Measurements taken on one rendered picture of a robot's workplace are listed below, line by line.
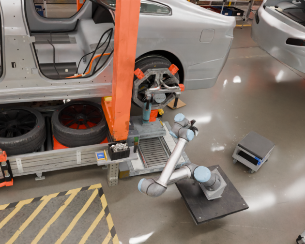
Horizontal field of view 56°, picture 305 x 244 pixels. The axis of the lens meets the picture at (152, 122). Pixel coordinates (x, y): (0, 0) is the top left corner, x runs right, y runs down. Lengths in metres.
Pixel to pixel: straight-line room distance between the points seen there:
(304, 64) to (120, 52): 3.24
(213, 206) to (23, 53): 2.38
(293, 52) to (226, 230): 2.93
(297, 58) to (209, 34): 1.94
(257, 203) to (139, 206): 1.38
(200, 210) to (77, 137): 1.51
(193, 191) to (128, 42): 1.63
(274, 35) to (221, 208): 3.12
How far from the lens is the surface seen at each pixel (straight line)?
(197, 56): 3.51
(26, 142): 3.28
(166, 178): 2.47
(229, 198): 3.17
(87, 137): 3.28
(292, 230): 3.65
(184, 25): 3.26
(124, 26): 2.45
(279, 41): 5.12
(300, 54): 4.97
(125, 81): 2.69
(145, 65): 3.26
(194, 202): 3.02
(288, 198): 3.93
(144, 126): 3.82
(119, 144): 3.02
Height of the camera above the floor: 2.66
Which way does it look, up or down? 38 degrees down
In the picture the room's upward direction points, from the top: 9 degrees clockwise
